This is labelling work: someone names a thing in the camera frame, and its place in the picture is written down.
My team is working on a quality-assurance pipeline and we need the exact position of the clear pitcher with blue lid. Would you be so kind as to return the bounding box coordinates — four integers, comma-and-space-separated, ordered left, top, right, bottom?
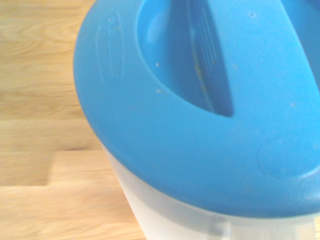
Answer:
74, 0, 320, 240

